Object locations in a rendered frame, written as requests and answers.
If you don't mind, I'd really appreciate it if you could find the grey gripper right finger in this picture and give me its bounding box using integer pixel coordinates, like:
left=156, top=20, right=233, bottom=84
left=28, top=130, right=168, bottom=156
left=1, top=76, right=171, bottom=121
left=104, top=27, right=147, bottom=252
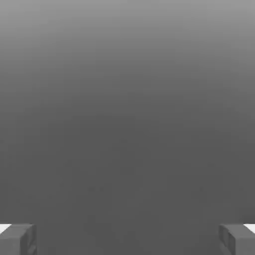
left=218, top=223, right=255, bottom=255

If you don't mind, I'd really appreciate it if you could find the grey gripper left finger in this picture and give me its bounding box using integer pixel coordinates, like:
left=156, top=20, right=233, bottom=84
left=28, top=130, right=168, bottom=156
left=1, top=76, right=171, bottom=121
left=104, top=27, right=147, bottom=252
left=0, top=223, right=38, bottom=255

